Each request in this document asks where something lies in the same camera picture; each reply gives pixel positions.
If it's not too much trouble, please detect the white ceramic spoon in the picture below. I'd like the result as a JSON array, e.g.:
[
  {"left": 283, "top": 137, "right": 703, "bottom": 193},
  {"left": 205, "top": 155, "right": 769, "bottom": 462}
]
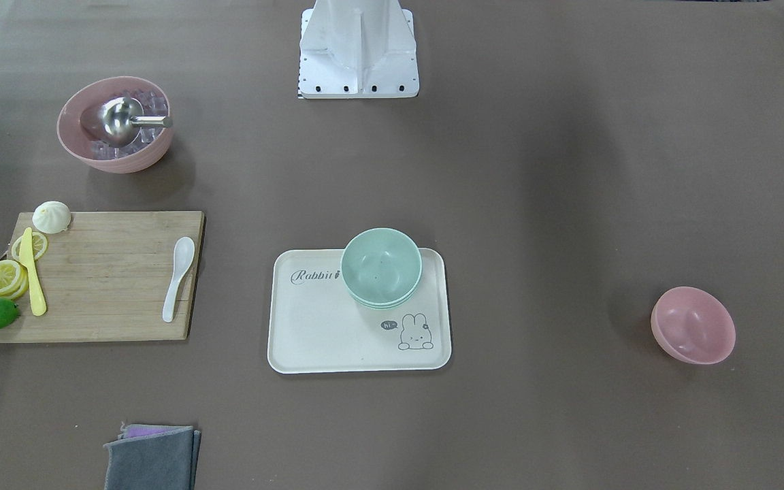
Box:
[{"left": 161, "top": 236, "right": 195, "bottom": 323}]

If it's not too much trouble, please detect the green bowl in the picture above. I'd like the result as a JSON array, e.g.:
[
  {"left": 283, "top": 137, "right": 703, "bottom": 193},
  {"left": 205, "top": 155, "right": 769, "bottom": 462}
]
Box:
[{"left": 340, "top": 227, "right": 423, "bottom": 309}]

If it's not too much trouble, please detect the pink bowl with ice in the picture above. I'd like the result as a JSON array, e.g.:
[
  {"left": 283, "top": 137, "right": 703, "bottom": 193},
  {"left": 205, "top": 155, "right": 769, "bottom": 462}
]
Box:
[{"left": 56, "top": 76, "right": 174, "bottom": 174}]

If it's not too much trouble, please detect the cream rabbit tray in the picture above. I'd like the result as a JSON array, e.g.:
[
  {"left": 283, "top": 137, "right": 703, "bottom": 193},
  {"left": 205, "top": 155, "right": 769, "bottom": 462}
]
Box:
[{"left": 267, "top": 248, "right": 453, "bottom": 374}]

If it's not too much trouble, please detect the wooden cutting board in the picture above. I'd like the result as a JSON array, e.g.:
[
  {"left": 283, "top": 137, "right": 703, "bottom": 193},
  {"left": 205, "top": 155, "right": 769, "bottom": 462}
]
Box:
[{"left": 0, "top": 211, "right": 205, "bottom": 344}]

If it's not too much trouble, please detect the metal ice scoop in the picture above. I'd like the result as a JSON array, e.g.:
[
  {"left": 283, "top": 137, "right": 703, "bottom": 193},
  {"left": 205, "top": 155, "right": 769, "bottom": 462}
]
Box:
[{"left": 99, "top": 97, "right": 172, "bottom": 148}]

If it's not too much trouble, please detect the grey folded cloth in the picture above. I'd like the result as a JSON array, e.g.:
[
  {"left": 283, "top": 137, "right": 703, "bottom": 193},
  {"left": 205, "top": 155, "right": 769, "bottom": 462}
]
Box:
[{"left": 105, "top": 426, "right": 201, "bottom": 489}]

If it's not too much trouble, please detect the purple cloth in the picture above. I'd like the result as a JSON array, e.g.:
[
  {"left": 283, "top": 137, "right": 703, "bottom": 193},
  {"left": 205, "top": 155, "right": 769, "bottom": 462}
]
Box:
[{"left": 118, "top": 424, "right": 178, "bottom": 440}]

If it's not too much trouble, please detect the white garlic bulb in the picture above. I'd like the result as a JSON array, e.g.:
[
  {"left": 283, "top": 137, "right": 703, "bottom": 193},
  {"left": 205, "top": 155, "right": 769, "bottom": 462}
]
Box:
[{"left": 32, "top": 201, "right": 72, "bottom": 235}]

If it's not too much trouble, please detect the lemon slice upper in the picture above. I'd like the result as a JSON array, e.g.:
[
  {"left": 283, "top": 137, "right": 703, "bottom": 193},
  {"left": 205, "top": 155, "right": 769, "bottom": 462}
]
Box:
[{"left": 10, "top": 231, "right": 48, "bottom": 261}]

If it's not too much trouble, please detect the lemon slice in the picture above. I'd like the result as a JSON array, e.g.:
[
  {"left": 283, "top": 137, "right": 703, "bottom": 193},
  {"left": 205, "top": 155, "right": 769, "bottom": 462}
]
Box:
[
  {"left": 0, "top": 259, "right": 29, "bottom": 300},
  {"left": 10, "top": 231, "right": 48, "bottom": 261}
]

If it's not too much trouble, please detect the yellow plastic knife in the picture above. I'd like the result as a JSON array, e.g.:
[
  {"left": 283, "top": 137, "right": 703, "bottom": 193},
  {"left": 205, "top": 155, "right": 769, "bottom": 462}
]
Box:
[{"left": 18, "top": 227, "right": 47, "bottom": 316}]

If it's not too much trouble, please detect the lemon slice lower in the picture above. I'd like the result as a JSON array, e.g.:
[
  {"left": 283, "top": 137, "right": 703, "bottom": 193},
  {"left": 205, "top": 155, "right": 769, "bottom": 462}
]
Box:
[{"left": 0, "top": 259, "right": 29, "bottom": 300}]

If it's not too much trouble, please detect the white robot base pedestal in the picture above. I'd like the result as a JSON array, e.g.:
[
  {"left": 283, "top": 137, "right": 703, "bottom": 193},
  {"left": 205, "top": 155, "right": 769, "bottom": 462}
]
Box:
[{"left": 297, "top": 1, "right": 420, "bottom": 99}]

